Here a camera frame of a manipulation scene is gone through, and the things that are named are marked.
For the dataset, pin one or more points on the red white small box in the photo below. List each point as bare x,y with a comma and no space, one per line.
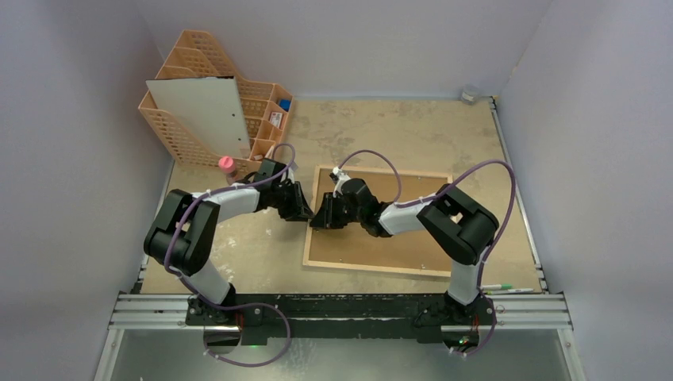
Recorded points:
276,119

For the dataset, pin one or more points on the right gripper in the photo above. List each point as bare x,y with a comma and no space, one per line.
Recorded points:
330,209

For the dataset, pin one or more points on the white marker pen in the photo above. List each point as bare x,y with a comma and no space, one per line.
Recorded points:
520,290

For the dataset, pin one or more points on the orange plastic desk organizer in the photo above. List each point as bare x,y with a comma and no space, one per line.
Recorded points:
198,54

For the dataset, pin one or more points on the white board in organizer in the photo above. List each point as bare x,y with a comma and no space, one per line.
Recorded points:
207,107

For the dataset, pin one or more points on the green capped marker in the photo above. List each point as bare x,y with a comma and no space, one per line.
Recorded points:
497,287

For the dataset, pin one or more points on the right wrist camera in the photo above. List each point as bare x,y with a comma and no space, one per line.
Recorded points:
339,178

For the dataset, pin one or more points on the blue item in organizer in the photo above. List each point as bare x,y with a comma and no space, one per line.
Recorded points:
285,104

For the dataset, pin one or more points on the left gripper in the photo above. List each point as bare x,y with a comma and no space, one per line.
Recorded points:
298,209

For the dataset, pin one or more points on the white wooden picture frame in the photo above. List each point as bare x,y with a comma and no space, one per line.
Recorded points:
310,242

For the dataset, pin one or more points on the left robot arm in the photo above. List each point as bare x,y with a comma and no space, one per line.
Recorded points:
182,233

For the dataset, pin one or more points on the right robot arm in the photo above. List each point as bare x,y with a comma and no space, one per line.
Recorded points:
464,229

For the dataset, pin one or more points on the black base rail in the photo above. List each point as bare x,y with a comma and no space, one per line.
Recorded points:
425,318

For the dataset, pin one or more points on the pink capped small bottle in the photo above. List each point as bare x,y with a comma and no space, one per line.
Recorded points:
229,167

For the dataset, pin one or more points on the small clear jar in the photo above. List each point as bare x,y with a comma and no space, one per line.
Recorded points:
470,94

